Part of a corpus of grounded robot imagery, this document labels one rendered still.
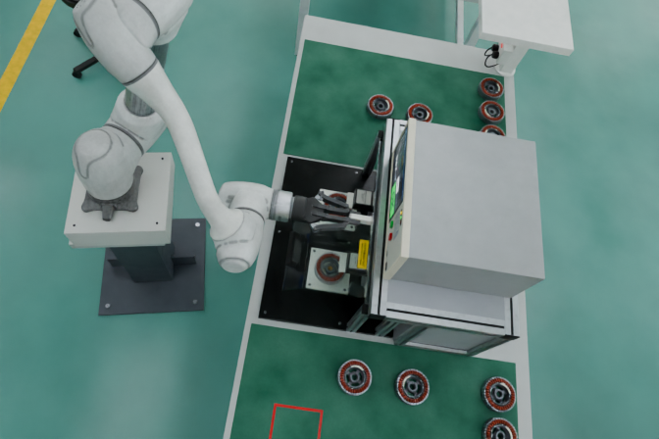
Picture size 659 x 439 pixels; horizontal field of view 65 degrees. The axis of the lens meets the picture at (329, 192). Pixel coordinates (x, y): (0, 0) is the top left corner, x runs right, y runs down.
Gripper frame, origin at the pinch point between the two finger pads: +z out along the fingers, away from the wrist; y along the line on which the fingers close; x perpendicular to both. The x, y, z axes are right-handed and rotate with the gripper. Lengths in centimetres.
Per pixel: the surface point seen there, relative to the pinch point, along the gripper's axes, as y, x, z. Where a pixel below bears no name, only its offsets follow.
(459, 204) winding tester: -3.5, 13.3, 24.9
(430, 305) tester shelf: 20.1, -6.9, 23.8
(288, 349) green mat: 32, -43, -13
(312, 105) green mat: -68, -44, -19
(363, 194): -21.5, -26.4, 3.8
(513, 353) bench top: 22, -44, 66
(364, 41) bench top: -109, -44, -1
